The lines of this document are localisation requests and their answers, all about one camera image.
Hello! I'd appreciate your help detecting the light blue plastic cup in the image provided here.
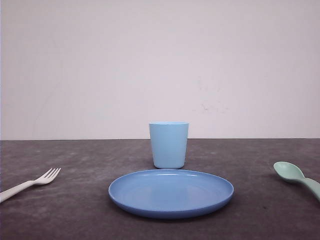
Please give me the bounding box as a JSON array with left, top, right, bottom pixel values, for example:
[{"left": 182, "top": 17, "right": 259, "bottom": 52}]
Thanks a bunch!
[{"left": 149, "top": 121, "right": 189, "bottom": 169}]

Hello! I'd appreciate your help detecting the white plastic fork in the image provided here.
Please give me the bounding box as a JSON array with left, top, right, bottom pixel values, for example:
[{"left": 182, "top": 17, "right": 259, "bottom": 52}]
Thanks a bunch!
[{"left": 0, "top": 168, "right": 61, "bottom": 203}]

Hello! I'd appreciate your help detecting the mint green plastic spoon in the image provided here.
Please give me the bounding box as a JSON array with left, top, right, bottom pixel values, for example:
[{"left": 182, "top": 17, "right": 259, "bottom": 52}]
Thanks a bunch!
[{"left": 273, "top": 161, "right": 320, "bottom": 201}]

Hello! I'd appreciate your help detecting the blue plastic plate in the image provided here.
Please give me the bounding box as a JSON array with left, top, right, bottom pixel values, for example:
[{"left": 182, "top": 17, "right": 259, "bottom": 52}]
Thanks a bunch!
[{"left": 108, "top": 169, "right": 234, "bottom": 220}]

